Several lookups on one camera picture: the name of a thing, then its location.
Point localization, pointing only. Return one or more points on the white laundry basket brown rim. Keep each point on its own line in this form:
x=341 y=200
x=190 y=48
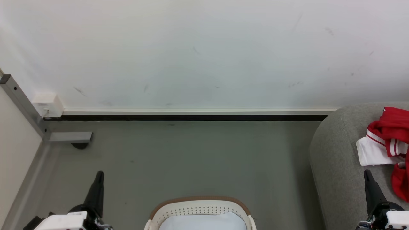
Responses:
x=198 y=207

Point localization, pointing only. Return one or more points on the beige partition panel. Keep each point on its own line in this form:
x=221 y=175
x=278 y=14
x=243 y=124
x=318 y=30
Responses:
x=16 y=153

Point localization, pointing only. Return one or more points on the grey metal frame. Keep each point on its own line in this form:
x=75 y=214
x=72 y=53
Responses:
x=22 y=102

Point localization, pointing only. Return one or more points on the white wall outlet box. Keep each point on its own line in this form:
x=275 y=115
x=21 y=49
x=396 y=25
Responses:
x=48 y=104

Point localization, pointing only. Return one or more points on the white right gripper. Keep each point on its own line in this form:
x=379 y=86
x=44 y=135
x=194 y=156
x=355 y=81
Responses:
x=388 y=218

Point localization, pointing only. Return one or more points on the red jersey white sleeves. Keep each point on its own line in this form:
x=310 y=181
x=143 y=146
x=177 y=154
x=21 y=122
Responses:
x=381 y=143

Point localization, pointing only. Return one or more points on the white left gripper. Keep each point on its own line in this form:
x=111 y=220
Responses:
x=64 y=222

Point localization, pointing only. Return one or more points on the grey fabric sofa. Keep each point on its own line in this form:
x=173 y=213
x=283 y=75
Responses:
x=338 y=166

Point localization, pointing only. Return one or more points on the light blue garment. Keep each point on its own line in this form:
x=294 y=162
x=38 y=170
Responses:
x=203 y=222

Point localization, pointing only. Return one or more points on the white and black baseboard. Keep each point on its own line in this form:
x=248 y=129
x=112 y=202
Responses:
x=191 y=114

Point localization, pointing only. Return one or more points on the plain red garment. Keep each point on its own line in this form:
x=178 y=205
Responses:
x=401 y=183

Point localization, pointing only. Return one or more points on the black caster wheel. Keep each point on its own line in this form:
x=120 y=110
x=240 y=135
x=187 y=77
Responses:
x=80 y=145

